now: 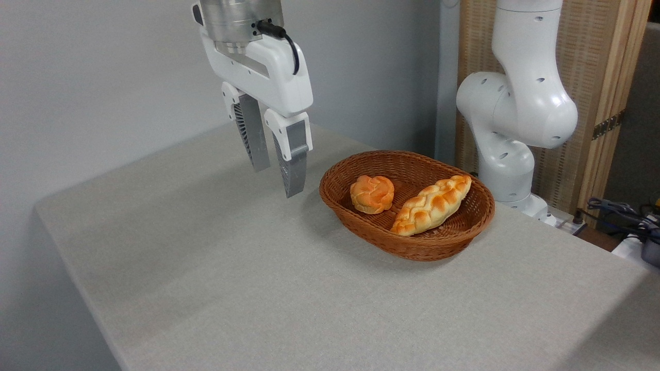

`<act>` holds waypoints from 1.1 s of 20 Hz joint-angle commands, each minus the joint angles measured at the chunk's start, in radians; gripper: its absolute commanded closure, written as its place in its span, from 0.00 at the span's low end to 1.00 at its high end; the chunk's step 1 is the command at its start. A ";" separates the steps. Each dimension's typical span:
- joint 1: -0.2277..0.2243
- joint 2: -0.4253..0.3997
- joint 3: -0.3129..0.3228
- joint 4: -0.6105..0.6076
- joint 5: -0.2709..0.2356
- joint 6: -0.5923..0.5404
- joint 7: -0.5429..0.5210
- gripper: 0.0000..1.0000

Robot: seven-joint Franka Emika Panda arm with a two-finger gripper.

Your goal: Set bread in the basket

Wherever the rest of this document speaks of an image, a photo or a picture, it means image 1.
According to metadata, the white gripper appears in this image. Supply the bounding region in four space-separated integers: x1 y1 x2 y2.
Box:
200 31 314 198

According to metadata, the long braided bread loaf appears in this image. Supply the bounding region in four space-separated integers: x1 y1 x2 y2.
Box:
390 175 472 237

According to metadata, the round knotted bread roll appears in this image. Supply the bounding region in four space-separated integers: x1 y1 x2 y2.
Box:
350 175 395 215

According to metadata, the brown wicker basket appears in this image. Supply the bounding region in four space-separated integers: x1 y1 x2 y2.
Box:
319 150 496 262

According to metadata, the white power strip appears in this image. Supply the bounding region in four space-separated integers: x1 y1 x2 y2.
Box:
552 206 588 236

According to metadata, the brass screen hinge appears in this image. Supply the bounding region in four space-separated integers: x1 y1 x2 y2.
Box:
592 111 624 141

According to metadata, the wooden folding screen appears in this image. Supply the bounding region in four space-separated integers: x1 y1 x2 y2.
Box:
456 0 653 225

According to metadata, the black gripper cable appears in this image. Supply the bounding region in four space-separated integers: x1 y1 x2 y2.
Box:
256 20 300 76

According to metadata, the dark cable bundle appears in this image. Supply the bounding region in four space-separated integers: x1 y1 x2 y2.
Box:
577 197 660 244

